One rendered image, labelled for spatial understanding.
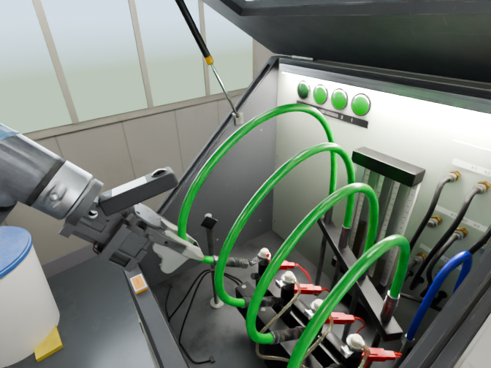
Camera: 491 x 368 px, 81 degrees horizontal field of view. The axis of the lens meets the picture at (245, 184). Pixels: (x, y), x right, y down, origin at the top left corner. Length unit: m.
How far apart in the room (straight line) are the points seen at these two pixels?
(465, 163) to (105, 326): 1.89
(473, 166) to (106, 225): 0.61
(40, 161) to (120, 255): 0.16
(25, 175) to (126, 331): 1.61
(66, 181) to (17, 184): 0.05
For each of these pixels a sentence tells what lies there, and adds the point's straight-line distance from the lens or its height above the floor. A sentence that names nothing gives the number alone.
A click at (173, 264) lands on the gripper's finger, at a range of 0.50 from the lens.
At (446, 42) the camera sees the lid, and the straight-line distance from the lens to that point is 0.54.
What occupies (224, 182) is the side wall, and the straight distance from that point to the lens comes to 0.89.
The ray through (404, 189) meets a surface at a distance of 0.66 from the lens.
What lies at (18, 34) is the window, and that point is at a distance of 1.97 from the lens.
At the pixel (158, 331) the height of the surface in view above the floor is 0.95.
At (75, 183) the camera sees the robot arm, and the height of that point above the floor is 1.37.
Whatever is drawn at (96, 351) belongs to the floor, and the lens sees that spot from 1.97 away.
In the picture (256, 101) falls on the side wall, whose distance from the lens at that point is 0.86.
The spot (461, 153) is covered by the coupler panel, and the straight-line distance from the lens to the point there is 0.63.
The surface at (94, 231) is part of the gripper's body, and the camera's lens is 0.47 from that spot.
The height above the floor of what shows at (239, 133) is 1.39.
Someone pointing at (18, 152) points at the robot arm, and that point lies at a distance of 0.44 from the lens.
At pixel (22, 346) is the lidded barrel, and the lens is 2.07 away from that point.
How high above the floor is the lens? 1.56
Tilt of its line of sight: 30 degrees down
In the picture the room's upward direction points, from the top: 1 degrees counter-clockwise
